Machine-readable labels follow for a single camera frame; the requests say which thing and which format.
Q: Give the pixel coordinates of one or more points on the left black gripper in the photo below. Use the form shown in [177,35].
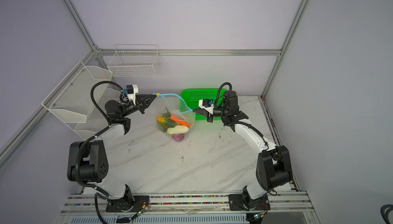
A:
[142,98]

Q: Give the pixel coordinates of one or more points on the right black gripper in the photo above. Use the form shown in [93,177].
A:
[210,117]

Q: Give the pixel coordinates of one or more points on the green plastic basket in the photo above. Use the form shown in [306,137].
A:
[192,97]

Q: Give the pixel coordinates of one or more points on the green toy leafy vegetable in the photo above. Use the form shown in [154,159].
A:
[167,114]

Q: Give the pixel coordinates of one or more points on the yellow green toy corn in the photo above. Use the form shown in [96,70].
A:
[164,123]

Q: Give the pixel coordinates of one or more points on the orange toy carrot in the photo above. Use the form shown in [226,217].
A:
[179,120]

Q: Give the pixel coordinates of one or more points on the clear zip bag blue zipper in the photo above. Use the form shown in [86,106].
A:
[177,106]

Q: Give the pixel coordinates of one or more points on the white toy radish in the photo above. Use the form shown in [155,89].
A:
[179,129]

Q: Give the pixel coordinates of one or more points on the purple toy onion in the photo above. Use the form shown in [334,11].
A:
[178,137]

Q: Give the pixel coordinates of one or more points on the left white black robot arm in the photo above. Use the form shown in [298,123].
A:
[88,164]

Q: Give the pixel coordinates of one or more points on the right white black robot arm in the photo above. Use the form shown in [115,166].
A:
[273,168]

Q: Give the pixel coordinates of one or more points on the white mesh lower shelf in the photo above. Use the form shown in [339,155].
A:
[96,121]

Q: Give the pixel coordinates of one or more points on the white mesh shelf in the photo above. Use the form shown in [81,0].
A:
[96,121]
[70,101]

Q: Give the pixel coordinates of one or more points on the white mesh upper shelf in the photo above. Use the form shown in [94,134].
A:
[70,101]

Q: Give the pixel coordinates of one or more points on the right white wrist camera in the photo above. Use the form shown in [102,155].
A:
[206,103]

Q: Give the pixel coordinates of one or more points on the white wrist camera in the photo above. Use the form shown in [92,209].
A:
[129,94]
[206,103]

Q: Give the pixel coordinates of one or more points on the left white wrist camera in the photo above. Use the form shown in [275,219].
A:
[129,94]

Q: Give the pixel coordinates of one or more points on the white wire wall basket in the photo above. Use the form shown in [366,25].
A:
[132,60]

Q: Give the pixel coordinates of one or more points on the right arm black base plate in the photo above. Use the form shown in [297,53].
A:
[239,202]

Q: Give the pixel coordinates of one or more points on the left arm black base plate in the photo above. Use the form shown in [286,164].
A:
[121,205]

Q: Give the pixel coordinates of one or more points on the aluminium front rail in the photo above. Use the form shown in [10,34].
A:
[198,203]

